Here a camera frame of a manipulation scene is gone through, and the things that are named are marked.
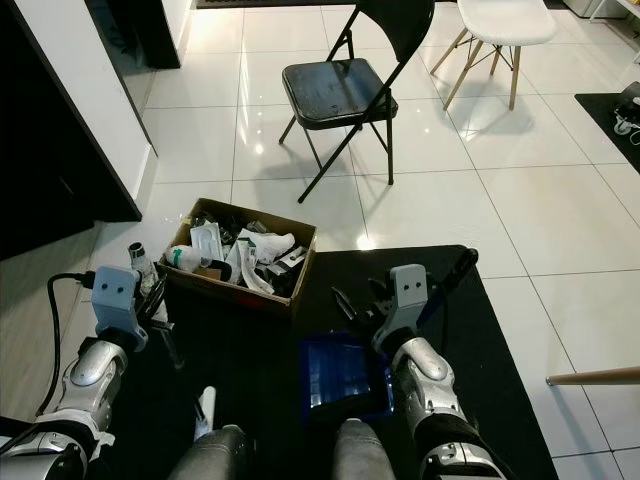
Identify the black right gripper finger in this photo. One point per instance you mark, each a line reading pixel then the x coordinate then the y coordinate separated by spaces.
pixel 348 306

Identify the black hand brush white bristles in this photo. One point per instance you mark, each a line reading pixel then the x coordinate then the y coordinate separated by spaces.
pixel 206 410

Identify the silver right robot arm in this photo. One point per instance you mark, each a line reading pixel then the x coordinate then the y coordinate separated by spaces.
pixel 420 375

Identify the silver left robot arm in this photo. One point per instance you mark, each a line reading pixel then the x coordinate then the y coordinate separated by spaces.
pixel 95 375

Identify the large black floor mat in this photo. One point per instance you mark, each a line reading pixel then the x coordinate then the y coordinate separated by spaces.
pixel 490 360

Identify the small black floor mat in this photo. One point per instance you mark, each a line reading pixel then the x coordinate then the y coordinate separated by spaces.
pixel 600 108

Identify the white bottle green label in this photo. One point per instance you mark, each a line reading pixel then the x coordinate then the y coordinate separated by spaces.
pixel 185 256

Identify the clear plastic packet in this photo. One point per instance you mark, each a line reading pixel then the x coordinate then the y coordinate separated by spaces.
pixel 207 238

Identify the brown cardboard box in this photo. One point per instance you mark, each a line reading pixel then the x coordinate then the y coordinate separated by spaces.
pixel 250 296

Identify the white crumpled paper wad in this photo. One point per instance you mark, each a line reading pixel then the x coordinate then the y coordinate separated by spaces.
pixel 270 245

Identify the grey right robot leg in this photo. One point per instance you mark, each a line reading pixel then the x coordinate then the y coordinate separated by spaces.
pixel 365 455

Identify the grey robot leg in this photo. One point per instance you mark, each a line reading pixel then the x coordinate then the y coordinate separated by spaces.
pixel 365 455
pixel 208 455

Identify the grey left robot leg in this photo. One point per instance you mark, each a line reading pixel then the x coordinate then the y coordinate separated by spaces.
pixel 208 455

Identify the white board black edge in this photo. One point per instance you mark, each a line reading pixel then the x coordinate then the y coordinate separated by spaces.
pixel 15 428

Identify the black folding chair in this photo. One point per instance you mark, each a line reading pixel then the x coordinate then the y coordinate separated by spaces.
pixel 335 85

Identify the wooden stick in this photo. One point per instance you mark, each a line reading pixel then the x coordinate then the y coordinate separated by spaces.
pixel 595 376

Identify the black and white cabinet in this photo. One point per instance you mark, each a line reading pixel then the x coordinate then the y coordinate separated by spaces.
pixel 90 70

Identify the black column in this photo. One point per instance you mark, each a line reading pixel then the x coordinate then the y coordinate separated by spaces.
pixel 165 30

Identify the white chair wooden legs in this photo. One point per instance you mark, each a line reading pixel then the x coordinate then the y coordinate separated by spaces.
pixel 505 20

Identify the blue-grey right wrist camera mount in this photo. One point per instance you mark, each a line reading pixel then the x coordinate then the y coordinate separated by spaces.
pixel 408 295

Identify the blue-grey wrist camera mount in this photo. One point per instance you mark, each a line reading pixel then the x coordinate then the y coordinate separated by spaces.
pixel 115 295
pixel 408 295

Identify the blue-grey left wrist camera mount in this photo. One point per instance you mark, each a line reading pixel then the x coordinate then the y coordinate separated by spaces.
pixel 115 295

